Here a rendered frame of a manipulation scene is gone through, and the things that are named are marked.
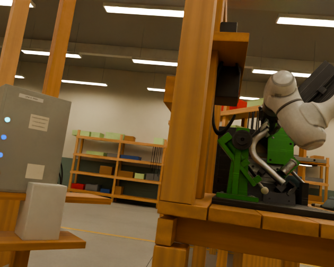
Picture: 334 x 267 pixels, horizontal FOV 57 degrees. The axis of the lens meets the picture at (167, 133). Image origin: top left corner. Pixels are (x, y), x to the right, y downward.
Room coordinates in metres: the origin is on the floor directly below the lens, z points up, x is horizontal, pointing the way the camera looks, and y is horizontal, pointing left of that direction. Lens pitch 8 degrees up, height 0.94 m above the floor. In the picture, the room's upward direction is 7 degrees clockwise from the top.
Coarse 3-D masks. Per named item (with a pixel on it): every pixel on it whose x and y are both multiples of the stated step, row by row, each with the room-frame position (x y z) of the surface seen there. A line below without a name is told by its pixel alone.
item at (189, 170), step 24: (192, 0) 0.87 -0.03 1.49; (216, 0) 0.92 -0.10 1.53; (192, 24) 0.87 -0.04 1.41; (216, 24) 1.24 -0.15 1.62; (192, 48) 0.87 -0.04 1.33; (192, 72) 0.86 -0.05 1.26; (216, 72) 1.30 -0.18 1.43; (192, 96) 0.86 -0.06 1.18; (192, 120) 0.86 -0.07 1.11; (216, 120) 2.23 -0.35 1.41; (168, 144) 0.87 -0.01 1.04; (192, 144) 0.86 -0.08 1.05; (216, 144) 2.23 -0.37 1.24; (168, 168) 0.87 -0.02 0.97; (192, 168) 0.86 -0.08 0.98; (168, 192) 0.87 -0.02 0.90; (192, 192) 0.86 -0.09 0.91
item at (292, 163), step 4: (292, 160) 1.35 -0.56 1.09; (288, 164) 1.35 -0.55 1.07; (292, 164) 1.34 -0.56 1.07; (296, 164) 1.35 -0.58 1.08; (280, 168) 1.35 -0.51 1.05; (284, 168) 1.34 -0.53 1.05; (288, 168) 1.34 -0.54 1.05; (280, 172) 1.37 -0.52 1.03; (284, 172) 1.34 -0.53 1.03; (288, 172) 1.35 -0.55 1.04
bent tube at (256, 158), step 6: (264, 132) 1.40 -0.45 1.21; (252, 138) 1.41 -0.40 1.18; (258, 138) 1.40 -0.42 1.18; (252, 144) 1.40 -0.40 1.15; (252, 150) 1.39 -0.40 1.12; (252, 156) 1.39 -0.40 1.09; (258, 156) 1.38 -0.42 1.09; (258, 162) 1.37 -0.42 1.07; (264, 162) 1.37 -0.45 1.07; (264, 168) 1.36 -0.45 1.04; (270, 168) 1.35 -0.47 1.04; (270, 174) 1.35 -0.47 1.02; (276, 174) 1.34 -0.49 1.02; (276, 180) 1.34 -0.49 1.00; (282, 180) 1.33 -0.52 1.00
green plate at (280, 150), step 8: (280, 128) 1.43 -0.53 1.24; (272, 136) 1.43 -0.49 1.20; (280, 136) 1.42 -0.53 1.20; (272, 144) 1.42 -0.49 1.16; (280, 144) 1.41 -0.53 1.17; (288, 144) 1.41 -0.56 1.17; (272, 152) 1.41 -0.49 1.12; (280, 152) 1.40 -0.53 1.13; (288, 152) 1.40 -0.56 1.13; (272, 160) 1.40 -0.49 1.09; (280, 160) 1.39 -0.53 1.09
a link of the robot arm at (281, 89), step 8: (280, 72) 1.02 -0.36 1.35; (288, 72) 1.01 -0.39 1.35; (272, 80) 1.02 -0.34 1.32; (280, 80) 1.00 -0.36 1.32; (288, 80) 1.00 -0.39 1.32; (272, 88) 1.03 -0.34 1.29; (280, 88) 1.01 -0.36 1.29; (288, 88) 1.00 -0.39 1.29; (296, 88) 1.04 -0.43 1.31; (264, 96) 1.11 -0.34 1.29; (272, 96) 1.05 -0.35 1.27; (280, 96) 1.03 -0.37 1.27; (288, 96) 1.03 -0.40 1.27; (296, 96) 1.03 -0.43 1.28; (272, 104) 1.07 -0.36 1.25; (280, 104) 1.04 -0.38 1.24
